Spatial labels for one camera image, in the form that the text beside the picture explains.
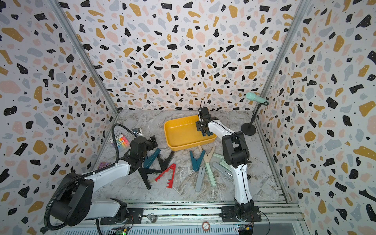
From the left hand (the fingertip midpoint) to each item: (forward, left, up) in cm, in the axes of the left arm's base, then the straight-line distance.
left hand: (151, 137), depth 89 cm
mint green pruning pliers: (-19, -36, -11) cm, 42 cm away
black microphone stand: (+16, -68, -13) cm, 71 cm away
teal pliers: (-5, -33, +11) cm, 35 cm away
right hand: (+16, -34, -7) cm, 38 cm away
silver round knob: (-40, -6, -11) cm, 42 cm away
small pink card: (-12, +30, -12) cm, 34 cm away
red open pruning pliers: (-24, -12, -13) cm, 30 cm away
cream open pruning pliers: (-9, -34, -11) cm, 37 cm away
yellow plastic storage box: (+14, -16, -15) cm, 27 cm away
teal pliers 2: (-12, -27, -11) cm, 32 cm away
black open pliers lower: (-17, +3, -10) cm, 20 cm away
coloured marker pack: (+5, +24, -11) cm, 27 cm away
